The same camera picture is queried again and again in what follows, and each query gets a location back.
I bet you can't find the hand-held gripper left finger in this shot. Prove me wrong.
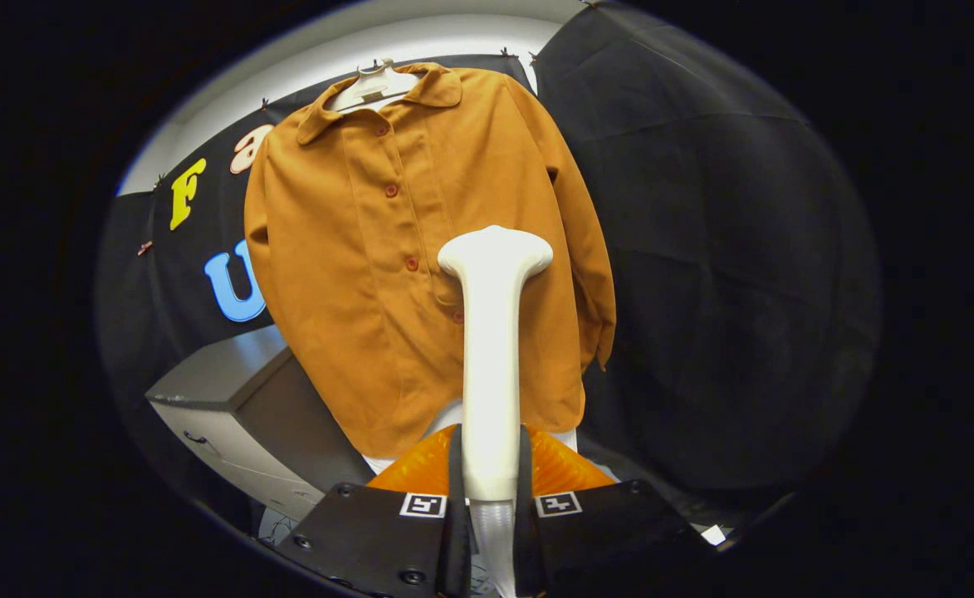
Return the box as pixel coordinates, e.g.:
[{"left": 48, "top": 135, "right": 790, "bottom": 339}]
[{"left": 275, "top": 424, "right": 472, "bottom": 598}]

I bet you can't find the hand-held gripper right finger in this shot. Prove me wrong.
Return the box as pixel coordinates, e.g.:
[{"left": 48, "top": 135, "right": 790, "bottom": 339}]
[{"left": 513, "top": 424, "right": 716, "bottom": 598}]

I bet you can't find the white garment steamer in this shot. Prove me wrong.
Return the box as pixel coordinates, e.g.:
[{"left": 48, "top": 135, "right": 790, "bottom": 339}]
[{"left": 438, "top": 225, "right": 554, "bottom": 502}]

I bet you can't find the orange button shirt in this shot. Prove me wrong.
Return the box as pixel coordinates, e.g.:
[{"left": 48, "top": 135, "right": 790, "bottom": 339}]
[{"left": 243, "top": 62, "right": 618, "bottom": 459}]

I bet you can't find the white plastic clothes hanger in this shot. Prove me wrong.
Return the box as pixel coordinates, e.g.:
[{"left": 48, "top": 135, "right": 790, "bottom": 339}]
[{"left": 325, "top": 58, "right": 423, "bottom": 113}]

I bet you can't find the grey drawer cabinet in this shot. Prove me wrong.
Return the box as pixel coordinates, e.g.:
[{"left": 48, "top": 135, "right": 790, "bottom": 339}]
[{"left": 144, "top": 324, "right": 375, "bottom": 522}]

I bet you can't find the black backdrop cloth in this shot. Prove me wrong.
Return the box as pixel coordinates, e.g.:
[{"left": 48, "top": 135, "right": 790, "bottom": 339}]
[{"left": 96, "top": 0, "right": 882, "bottom": 532}]

